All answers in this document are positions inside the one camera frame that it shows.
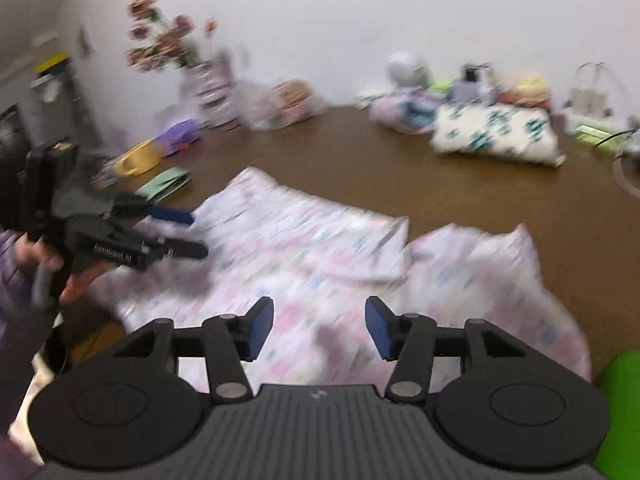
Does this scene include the patterned flower vase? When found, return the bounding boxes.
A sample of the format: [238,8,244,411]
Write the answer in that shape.
[182,52,241,128]

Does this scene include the pink flower bouquet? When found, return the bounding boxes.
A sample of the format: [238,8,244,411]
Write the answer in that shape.
[125,0,221,72]

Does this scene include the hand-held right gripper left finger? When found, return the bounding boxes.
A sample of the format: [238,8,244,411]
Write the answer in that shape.
[114,296,275,406]

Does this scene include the pink floral pants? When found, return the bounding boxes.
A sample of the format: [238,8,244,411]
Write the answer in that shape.
[92,166,593,396]

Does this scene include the cream floral folded cloth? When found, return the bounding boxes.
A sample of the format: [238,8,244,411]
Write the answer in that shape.
[431,104,567,168]

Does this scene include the purple cloth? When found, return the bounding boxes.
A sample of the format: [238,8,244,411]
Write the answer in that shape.
[152,119,201,153]

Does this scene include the clear plastic bag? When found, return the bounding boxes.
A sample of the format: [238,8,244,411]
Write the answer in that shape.
[240,79,328,131]

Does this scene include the grey appliance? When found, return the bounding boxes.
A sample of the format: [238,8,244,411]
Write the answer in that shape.
[30,52,96,146]

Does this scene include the white cable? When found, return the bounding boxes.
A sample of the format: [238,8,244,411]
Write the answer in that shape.
[595,129,640,193]

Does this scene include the white round fan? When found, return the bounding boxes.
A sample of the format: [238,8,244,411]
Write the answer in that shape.
[387,51,431,88]

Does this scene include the person's left hand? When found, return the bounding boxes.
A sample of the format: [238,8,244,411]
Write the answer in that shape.
[14,235,110,306]

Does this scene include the purple box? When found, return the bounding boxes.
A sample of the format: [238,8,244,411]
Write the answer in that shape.
[452,64,493,103]

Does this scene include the yellow orange bundle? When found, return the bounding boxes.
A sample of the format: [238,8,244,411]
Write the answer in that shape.
[510,77,551,108]

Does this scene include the yellow bowl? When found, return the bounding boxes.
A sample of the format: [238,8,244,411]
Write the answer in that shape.
[114,141,162,177]

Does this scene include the green ball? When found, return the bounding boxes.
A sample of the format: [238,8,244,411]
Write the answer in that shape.
[595,350,640,480]

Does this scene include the green packet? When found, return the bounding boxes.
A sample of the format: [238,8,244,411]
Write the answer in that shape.
[575,125,623,151]

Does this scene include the green folded cloth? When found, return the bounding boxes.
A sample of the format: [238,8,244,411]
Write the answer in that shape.
[134,167,192,201]

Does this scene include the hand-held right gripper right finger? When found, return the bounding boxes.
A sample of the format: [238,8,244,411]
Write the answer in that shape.
[365,296,526,405]

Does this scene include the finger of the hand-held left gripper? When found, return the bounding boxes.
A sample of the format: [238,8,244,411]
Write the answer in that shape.
[112,194,196,227]
[142,236,209,262]

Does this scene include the pink folded cloth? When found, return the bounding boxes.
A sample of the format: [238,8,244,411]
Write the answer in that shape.
[370,91,446,135]

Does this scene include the white paper bag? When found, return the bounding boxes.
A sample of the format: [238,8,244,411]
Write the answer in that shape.
[565,62,628,121]

